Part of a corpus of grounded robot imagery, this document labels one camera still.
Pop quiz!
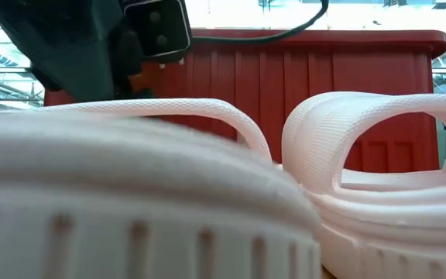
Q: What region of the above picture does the large red plastic bin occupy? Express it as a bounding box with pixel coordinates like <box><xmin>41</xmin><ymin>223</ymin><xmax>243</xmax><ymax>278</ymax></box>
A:
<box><xmin>43</xmin><ymin>29</ymin><xmax>446</xmax><ymax>174</ymax></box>

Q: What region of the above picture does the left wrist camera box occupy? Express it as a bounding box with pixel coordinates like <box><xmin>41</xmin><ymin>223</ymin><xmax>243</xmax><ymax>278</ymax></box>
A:
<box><xmin>123</xmin><ymin>0</ymin><xmax>193</xmax><ymax>65</ymax></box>

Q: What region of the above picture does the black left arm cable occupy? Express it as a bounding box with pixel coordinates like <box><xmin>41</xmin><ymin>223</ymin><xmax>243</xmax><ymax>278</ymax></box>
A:
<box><xmin>191</xmin><ymin>0</ymin><xmax>330</xmax><ymax>44</ymax></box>

